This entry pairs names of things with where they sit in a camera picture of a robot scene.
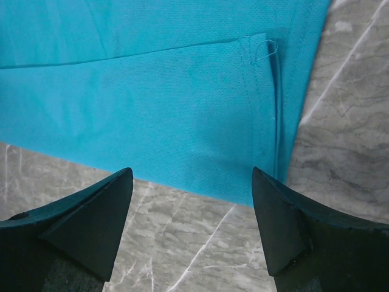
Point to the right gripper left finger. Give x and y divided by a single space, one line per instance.
70 244

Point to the teal t shirt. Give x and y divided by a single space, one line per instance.
189 94

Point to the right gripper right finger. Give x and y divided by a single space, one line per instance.
311 247

